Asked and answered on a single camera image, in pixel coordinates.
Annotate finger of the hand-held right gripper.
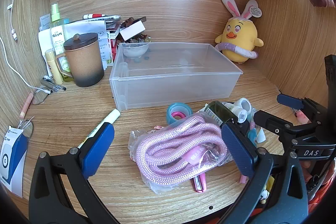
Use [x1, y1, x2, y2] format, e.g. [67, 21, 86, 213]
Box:
[277, 93, 328, 124]
[254, 109, 328, 148]

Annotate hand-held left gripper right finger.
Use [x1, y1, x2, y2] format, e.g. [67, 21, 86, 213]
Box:
[220, 122, 309, 224]

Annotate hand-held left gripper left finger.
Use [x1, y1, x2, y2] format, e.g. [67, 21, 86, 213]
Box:
[29, 123, 118, 224]

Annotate white highlighter pen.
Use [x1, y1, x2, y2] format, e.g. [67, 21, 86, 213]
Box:
[77, 109, 121, 149]

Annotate white ointment tube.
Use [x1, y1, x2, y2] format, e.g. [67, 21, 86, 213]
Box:
[234, 106, 248, 123]

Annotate white tape roll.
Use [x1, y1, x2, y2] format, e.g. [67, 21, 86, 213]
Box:
[233, 97, 253, 115]

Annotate dark green pump bottle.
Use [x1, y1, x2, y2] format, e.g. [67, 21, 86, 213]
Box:
[205, 101, 240, 128]

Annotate pink scissors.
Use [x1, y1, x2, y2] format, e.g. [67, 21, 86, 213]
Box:
[171, 112, 208, 193]

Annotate pink rope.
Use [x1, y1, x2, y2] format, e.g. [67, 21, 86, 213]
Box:
[129, 112, 234, 195]

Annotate blue tape roll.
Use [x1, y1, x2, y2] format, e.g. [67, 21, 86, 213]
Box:
[167, 103, 193, 125]

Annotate clear plastic storage box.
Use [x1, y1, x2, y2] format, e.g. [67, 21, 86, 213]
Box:
[109, 42, 243, 111]

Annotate light blue plastic piece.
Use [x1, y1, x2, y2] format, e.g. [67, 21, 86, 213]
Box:
[247, 128, 259, 146]

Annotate small yellow plush toy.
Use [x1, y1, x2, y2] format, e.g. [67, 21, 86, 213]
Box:
[261, 176, 275, 204]

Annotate black pens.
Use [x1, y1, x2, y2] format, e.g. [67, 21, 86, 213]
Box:
[41, 76, 67, 92]

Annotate yellow chick plush toy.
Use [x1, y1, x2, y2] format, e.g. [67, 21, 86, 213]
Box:
[215, 0, 264, 64]

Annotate eyeglasses with pink temples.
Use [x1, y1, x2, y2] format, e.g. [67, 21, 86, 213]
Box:
[18, 86, 51, 143]

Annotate blue and white carton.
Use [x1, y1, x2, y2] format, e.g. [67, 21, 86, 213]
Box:
[0, 124, 29, 198]

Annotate brown ceramic mug with lid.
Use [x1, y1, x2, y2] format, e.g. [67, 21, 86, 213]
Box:
[55, 32, 105, 87]

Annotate cream yellow tube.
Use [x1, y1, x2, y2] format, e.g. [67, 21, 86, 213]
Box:
[45, 49, 64, 84]

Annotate white bowl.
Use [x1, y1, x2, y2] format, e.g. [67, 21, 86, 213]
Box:
[122, 42, 149, 58]

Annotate pile of white papers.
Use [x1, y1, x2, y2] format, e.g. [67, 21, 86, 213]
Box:
[38, 14, 122, 75]

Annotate small white box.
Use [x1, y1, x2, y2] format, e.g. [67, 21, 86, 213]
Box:
[119, 21, 146, 41]

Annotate green spray bottle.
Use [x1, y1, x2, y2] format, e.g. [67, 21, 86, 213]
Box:
[50, 4, 74, 83]

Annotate red and white marker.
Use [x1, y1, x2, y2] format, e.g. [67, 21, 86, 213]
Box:
[83, 13, 121, 20]

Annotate pink keychain charm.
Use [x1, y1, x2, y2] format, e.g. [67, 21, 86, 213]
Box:
[293, 110, 307, 124]

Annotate white charging cable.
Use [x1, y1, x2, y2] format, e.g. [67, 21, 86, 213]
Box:
[0, 0, 51, 95]

